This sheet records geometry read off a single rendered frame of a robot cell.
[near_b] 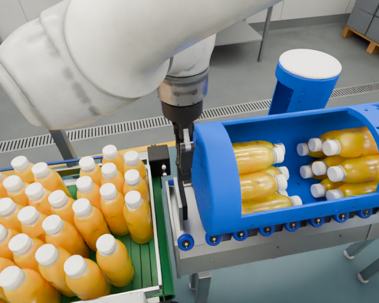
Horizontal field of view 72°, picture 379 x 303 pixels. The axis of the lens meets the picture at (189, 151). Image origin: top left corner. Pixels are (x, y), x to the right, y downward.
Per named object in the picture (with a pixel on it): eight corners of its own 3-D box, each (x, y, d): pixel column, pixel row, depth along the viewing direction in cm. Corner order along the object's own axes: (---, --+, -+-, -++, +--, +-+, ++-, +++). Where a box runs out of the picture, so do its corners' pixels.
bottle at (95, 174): (97, 213, 82) (80, 178, 69) (88, 198, 86) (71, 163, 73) (117, 201, 85) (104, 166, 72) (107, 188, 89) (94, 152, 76)
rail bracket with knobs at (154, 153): (172, 181, 91) (170, 162, 83) (151, 184, 90) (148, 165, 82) (168, 161, 97) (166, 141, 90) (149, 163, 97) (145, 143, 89)
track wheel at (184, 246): (194, 234, 68) (192, 231, 70) (176, 237, 67) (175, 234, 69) (195, 250, 69) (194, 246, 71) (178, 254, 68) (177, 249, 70)
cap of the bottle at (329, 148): (326, 145, 70) (319, 146, 70) (332, 136, 67) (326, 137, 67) (332, 157, 68) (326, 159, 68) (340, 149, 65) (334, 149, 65)
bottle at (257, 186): (204, 182, 68) (269, 172, 70) (209, 209, 65) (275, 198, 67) (207, 176, 61) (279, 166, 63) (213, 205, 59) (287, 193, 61)
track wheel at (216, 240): (221, 229, 69) (219, 226, 71) (204, 232, 68) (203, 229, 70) (223, 245, 70) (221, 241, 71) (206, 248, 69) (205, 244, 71)
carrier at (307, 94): (271, 159, 199) (240, 171, 191) (310, 46, 136) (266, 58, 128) (298, 186, 182) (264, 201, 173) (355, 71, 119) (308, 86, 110)
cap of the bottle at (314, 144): (322, 151, 73) (316, 151, 72) (314, 151, 76) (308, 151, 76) (321, 137, 73) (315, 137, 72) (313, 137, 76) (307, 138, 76)
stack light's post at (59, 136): (118, 253, 164) (53, 114, 85) (112, 254, 164) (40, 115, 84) (118, 247, 167) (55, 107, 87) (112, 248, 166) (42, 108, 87)
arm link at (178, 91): (154, 80, 38) (158, 113, 42) (216, 75, 39) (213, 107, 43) (150, 52, 44) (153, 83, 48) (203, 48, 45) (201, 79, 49)
